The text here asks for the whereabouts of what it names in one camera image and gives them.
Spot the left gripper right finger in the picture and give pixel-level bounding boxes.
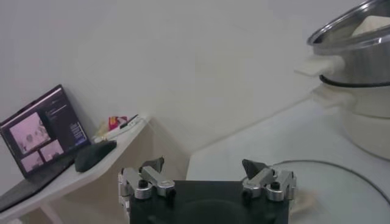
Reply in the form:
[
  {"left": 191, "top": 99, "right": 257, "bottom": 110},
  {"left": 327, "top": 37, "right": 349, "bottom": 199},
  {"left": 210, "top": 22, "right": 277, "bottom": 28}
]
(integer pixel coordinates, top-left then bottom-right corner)
[{"left": 241, "top": 158, "right": 297, "bottom": 202}]

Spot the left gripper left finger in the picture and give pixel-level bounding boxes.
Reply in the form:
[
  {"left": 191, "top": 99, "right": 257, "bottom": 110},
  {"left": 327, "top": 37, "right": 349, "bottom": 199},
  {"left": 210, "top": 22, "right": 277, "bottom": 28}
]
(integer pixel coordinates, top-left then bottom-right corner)
[{"left": 118, "top": 156, "right": 177, "bottom": 201}]

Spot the round glass pot lid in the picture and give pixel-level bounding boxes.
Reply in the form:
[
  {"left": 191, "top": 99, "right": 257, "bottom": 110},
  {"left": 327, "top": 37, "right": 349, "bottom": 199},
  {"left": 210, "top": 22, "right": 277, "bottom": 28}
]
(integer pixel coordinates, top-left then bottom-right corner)
[{"left": 269, "top": 159, "right": 390, "bottom": 224}]

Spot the stainless steel steamer basket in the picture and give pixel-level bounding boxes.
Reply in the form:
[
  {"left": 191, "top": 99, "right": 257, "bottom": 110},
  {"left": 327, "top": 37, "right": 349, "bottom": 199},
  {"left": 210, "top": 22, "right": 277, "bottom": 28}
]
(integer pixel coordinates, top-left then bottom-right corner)
[{"left": 294, "top": 0, "right": 390, "bottom": 89}]

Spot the white side table with laptop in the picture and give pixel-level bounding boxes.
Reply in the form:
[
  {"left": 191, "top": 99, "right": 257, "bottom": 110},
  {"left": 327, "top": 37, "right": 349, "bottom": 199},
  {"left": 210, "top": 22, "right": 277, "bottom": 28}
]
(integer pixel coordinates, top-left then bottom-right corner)
[{"left": 0, "top": 114, "right": 152, "bottom": 224}]

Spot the black and white phone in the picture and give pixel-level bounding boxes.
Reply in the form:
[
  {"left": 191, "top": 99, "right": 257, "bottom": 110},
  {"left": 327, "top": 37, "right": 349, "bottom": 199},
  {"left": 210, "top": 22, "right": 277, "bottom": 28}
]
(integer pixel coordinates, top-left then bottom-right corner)
[{"left": 114, "top": 114, "right": 144, "bottom": 138}]

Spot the black computer mouse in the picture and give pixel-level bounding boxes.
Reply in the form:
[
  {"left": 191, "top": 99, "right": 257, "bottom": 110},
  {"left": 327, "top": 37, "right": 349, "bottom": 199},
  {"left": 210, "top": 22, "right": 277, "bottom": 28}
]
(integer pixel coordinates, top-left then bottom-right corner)
[{"left": 74, "top": 139, "right": 118, "bottom": 173}]

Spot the pink and red packet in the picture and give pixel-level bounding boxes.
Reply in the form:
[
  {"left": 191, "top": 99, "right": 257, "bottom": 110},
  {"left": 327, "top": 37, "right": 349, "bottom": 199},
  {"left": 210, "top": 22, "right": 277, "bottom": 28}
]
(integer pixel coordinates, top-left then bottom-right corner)
[{"left": 108, "top": 116, "right": 129, "bottom": 131}]

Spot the black laptop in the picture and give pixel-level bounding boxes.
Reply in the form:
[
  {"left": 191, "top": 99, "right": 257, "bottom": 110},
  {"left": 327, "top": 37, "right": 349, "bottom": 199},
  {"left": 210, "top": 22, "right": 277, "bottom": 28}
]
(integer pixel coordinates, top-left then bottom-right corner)
[{"left": 0, "top": 84, "right": 91, "bottom": 214}]

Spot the cream electric cooking pot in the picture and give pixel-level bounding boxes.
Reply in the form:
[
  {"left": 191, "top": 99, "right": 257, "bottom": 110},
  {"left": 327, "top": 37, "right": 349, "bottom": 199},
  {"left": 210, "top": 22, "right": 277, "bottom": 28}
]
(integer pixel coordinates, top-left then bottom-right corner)
[{"left": 310, "top": 82, "right": 390, "bottom": 162}]

